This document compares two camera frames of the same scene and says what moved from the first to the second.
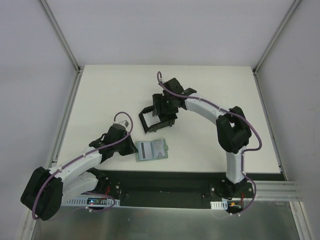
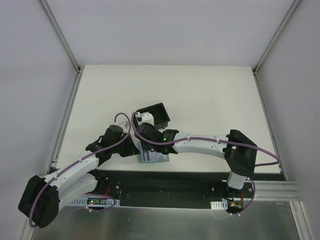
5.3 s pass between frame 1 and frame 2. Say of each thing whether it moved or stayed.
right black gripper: moved
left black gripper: stayed
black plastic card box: moved
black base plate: stayed
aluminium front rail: stayed
